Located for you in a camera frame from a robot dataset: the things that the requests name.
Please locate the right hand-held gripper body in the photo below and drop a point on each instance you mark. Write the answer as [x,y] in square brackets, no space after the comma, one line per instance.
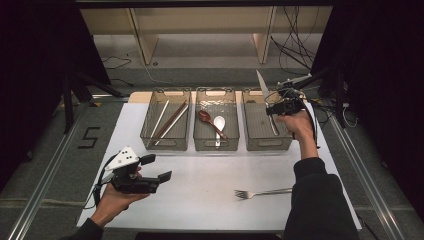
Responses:
[293,105]

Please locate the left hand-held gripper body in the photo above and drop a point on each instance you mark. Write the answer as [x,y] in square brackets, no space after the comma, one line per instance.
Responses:
[123,158]

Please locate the smoked clear plastic bin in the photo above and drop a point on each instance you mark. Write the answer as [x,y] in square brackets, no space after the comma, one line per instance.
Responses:
[206,136]
[146,133]
[256,133]

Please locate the steel table knife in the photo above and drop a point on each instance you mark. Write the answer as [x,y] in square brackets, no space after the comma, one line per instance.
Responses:
[261,83]

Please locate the white chopstick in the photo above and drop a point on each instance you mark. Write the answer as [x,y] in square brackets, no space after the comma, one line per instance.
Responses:
[160,118]

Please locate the dark brown chopsticks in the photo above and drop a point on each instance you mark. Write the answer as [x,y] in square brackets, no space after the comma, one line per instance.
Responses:
[173,124]

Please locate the brown wooden chopstick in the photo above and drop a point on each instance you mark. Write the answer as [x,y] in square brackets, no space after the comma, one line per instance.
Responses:
[169,120]

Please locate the white ceramic spoon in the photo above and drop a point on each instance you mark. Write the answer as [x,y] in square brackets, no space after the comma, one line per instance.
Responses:
[219,122]

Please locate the brown wooden spoon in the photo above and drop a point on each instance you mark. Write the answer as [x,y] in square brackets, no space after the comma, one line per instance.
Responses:
[204,116]

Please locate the person's right hand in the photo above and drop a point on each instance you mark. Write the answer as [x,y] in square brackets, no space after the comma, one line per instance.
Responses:
[300,126]

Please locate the person's left hand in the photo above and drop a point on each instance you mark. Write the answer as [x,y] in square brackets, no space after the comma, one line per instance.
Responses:
[113,203]

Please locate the white table sheet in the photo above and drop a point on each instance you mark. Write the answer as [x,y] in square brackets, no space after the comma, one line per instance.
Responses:
[206,173]

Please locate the black tripod stand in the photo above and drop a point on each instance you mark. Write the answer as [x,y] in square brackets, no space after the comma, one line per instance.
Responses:
[68,106]
[339,100]

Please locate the steel fork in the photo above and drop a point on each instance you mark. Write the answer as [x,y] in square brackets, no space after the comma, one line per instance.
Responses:
[263,192]

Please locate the black curtain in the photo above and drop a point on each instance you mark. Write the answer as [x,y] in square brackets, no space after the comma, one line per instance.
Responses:
[33,66]
[383,83]

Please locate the light wooden shelf unit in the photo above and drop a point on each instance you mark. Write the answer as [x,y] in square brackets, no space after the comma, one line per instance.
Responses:
[200,20]

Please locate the aluminium floor rail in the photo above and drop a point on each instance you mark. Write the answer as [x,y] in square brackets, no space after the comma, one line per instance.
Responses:
[363,176]
[43,186]

